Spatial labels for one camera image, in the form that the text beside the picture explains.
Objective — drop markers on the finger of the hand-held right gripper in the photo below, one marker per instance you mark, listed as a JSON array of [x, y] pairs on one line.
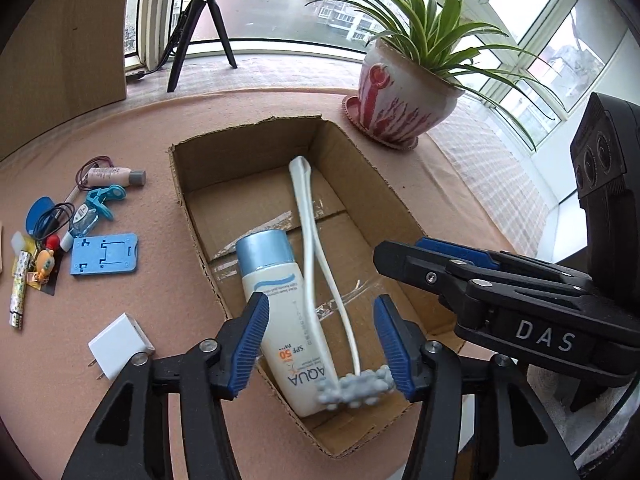
[[405, 262], [450, 250]]

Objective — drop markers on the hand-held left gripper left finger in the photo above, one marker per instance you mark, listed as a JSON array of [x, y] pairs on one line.
[[250, 345]]

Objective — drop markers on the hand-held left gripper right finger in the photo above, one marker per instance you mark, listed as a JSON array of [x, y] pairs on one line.
[[392, 345]]

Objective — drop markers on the white sunscreen bottle blue cap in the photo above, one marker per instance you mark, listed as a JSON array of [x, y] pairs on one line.
[[280, 300]]

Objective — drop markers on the white grey massage roller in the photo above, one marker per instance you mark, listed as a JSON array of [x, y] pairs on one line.
[[302, 195]]

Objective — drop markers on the cardboard box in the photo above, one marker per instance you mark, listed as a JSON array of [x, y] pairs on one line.
[[260, 200]]

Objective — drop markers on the yellow black packaging card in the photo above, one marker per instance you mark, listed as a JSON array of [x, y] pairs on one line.
[[48, 286]]

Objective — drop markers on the person's right forearm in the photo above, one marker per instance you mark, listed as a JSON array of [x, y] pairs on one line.
[[550, 392]]

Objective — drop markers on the white charger plug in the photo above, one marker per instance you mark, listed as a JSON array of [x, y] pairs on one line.
[[120, 340]]

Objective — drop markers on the pink felt table cloth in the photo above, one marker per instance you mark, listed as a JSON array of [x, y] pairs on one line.
[[125, 300]]

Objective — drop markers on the blue plastic phone stand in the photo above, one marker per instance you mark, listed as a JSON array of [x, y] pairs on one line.
[[120, 260]]

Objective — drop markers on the white red flower pot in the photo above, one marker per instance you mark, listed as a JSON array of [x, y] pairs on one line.
[[405, 95]]

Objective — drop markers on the red pot saucer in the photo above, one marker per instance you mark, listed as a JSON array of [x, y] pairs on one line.
[[350, 107]]

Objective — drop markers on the blue plastic clip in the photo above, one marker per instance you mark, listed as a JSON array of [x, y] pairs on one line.
[[107, 194]]

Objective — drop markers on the beige cream tube grey cap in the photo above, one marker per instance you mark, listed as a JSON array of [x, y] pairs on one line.
[[107, 176]]

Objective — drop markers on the small orange cartoon figure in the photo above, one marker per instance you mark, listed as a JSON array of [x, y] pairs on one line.
[[44, 262]]

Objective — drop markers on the green spider plant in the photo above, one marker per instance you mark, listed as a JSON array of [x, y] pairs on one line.
[[425, 15]]

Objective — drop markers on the patterned yellow tube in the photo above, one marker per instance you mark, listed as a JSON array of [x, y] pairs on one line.
[[19, 285]]

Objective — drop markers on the blue round case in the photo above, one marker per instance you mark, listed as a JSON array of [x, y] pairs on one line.
[[39, 210]]

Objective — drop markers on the small white block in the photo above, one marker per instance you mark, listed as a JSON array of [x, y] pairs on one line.
[[17, 241]]

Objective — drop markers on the light wooden board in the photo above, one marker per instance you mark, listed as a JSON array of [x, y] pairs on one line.
[[60, 60]]

